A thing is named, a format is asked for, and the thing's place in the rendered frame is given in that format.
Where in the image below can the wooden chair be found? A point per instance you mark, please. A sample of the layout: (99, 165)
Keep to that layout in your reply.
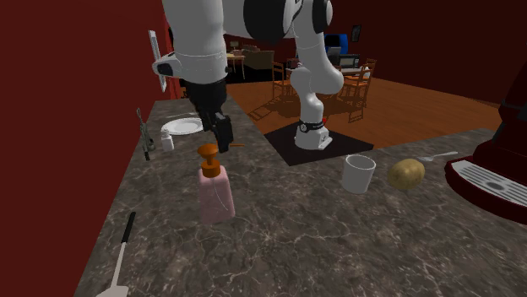
(359, 88)
(280, 80)

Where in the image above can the silver corkscrew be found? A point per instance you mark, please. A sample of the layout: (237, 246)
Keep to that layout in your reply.
(145, 133)

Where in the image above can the pink soap dispenser orange pump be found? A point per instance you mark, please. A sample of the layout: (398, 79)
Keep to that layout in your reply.
(216, 197)

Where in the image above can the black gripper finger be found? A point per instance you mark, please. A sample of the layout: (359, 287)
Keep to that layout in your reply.
(224, 133)
(208, 121)

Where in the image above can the brown potato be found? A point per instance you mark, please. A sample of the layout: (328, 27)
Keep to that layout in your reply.
(406, 174)

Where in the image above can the blue appliance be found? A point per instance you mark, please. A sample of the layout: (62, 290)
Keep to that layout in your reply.
(339, 41)

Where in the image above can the black microwave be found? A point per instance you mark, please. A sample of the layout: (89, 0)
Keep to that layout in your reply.
(349, 61)

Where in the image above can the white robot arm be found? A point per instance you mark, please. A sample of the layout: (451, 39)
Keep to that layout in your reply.
(197, 37)

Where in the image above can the olive armchair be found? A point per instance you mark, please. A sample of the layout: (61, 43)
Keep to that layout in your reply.
(258, 59)

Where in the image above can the small wooden side table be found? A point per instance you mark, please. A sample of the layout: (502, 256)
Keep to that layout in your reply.
(235, 59)

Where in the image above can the dark robot stand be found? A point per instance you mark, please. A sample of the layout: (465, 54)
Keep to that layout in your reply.
(284, 150)

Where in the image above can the white cup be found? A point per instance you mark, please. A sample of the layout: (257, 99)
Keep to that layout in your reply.
(357, 177)

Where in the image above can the silver spoon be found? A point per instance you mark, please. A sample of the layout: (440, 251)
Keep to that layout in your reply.
(440, 156)

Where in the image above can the small white shaker bottle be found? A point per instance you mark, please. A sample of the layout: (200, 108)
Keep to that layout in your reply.
(167, 142)

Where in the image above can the white plate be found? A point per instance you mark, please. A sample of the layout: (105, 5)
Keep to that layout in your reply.
(183, 126)

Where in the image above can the dark red coffee machine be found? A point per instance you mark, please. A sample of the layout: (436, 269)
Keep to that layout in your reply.
(506, 164)

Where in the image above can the wooden dining table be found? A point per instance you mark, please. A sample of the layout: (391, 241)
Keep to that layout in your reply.
(350, 71)

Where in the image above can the dark framed wall picture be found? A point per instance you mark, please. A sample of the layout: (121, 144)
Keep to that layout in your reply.
(356, 33)

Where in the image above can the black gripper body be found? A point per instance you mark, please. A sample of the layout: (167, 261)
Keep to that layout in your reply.
(206, 94)

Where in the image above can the white framed wall picture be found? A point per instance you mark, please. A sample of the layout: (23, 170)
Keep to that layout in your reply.
(156, 57)

